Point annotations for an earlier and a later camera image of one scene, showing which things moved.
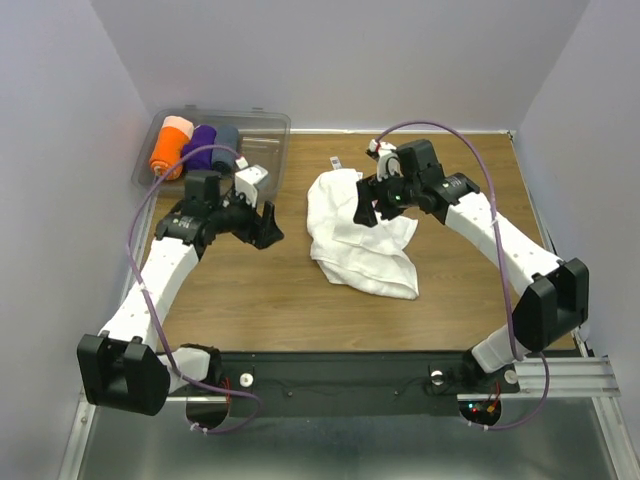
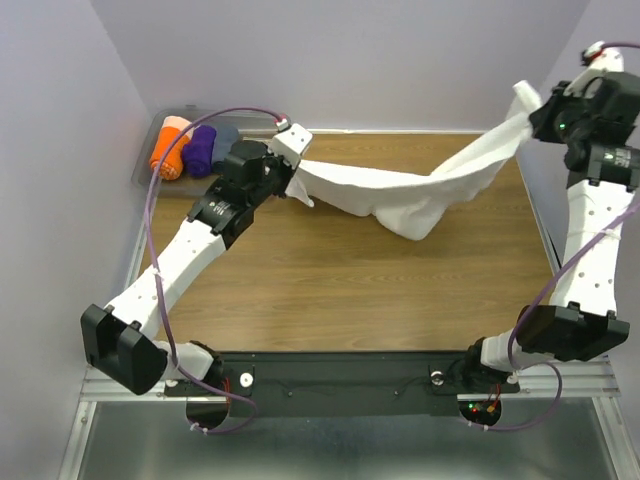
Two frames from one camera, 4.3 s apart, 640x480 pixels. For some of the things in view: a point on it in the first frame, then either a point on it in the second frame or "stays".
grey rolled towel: (222, 160) stays
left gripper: (263, 231) → (286, 170)
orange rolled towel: (167, 150) stays
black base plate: (365, 384) stays
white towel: (368, 257) → (414, 206)
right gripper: (369, 190) → (542, 115)
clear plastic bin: (263, 141) stays
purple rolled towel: (203, 136) stays
